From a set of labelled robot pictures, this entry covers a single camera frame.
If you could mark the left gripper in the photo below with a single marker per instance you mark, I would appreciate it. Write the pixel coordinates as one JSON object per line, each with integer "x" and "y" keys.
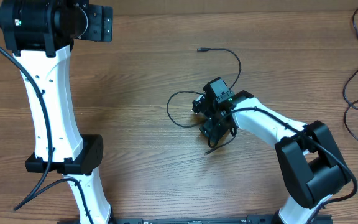
{"x": 102, "y": 24}

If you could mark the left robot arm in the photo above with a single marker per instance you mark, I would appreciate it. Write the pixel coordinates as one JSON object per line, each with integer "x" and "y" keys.
{"x": 39, "y": 37}

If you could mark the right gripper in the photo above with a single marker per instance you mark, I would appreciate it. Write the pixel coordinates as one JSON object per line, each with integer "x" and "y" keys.
{"x": 214, "y": 133}

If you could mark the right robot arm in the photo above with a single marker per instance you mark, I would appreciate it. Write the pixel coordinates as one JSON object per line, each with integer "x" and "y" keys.
{"x": 312, "y": 166}

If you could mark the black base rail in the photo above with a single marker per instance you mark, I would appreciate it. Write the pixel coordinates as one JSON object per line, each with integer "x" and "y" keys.
{"x": 194, "y": 221}

